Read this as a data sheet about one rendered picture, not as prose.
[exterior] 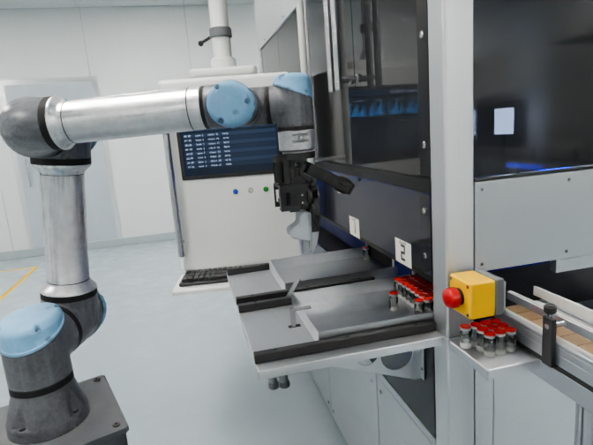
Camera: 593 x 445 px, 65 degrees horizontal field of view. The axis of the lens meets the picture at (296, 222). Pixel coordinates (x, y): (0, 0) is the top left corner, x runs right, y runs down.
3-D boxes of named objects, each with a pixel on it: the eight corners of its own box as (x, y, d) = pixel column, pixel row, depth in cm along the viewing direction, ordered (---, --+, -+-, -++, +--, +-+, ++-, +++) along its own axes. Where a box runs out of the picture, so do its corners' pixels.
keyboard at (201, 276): (287, 266, 185) (286, 260, 184) (288, 276, 171) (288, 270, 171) (184, 275, 182) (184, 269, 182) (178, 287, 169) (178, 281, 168)
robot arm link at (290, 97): (270, 78, 97) (311, 74, 96) (274, 131, 99) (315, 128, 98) (266, 73, 89) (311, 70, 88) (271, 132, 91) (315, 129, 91)
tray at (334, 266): (364, 256, 163) (364, 246, 162) (397, 277, 138) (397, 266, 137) (269, 269, 155) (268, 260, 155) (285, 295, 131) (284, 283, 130)
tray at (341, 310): (410, 286, 130) (409, 274, 129) (463, 321, 105) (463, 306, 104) (292, 305, 123) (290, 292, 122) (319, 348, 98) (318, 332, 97)
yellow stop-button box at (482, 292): (481, 301, 95) (481, 267, 94) (504, 314, 88) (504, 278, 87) (447, 307, 94) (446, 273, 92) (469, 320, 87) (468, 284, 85)
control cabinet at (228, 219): (300, 250, 209) (286, 67, 194) (304, 261, 190) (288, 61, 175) (187, 260, 206) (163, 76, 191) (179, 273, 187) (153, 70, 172)
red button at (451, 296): (457, 302, 92) (457, 282, 91) (469, 309, 88) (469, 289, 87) (439, 305, 91) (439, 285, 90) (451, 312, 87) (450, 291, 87)
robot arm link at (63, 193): (26, 358, 99) (4, 94, 88) (63, 328, 114) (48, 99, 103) (81, 361, 99) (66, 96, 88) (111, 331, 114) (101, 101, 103)
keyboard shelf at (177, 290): (291, 264, 196) (291, 258, 195) (296, 285, 169) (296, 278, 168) (183, 274, 193) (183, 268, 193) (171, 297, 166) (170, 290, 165)
